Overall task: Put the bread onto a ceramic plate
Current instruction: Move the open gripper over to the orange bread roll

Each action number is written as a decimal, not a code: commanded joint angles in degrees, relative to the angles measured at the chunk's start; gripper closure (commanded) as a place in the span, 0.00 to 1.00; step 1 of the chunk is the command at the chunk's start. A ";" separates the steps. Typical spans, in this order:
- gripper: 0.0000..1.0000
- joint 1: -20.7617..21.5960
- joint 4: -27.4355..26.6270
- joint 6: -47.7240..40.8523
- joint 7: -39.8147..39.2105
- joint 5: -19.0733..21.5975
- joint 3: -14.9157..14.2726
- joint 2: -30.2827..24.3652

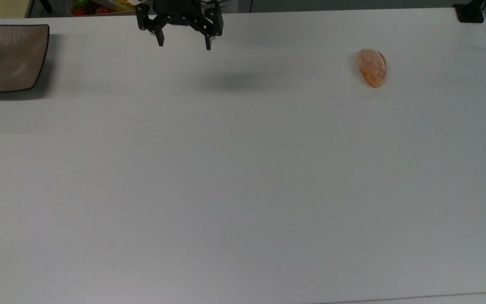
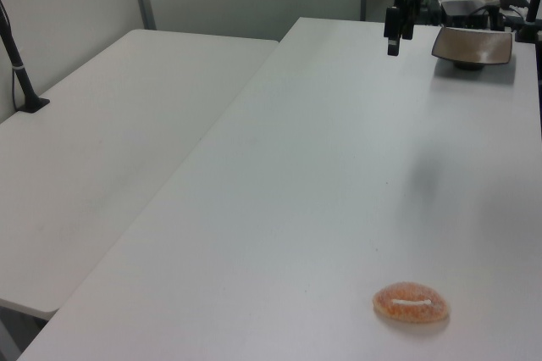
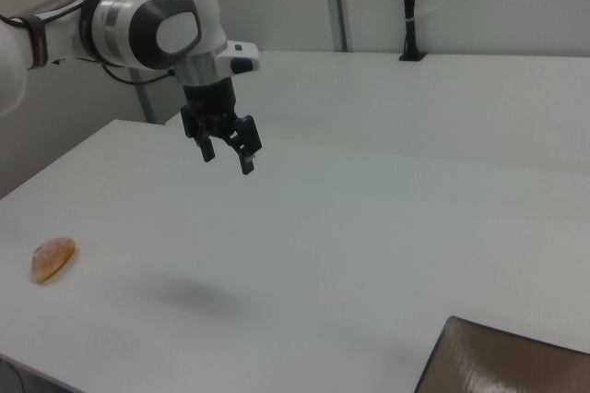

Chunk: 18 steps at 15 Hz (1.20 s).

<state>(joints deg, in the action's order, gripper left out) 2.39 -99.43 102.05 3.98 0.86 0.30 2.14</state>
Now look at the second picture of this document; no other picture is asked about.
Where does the black electronics box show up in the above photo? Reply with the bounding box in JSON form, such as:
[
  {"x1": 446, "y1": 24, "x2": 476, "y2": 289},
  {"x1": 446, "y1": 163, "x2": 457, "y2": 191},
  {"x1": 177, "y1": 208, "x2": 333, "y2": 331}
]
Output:
[{"x1": 440, "y1": 0, "x2": 501, "y2": 31}]

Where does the brown square ceramic plate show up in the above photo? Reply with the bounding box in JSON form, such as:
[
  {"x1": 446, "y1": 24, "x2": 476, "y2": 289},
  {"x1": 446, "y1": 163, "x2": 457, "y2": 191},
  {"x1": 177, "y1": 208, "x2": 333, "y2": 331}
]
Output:
[{"x1": 430, "y1": 26, "x2": 515, "y2": 72}]

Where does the black clamp stand pole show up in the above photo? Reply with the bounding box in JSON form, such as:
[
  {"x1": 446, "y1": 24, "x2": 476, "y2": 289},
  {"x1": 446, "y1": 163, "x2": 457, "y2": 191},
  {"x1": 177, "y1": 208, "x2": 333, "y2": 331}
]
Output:
[{"x1": 513, "y1": 0, "x2": 542, "y2": 45}]

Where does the black camera stand pole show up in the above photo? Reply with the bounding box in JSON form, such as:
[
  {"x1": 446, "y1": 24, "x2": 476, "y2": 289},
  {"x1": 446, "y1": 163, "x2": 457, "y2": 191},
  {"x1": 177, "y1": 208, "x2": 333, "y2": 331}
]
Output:
[{"x1": 0, "y1": 0, "x2": 51, "y2": 114}]

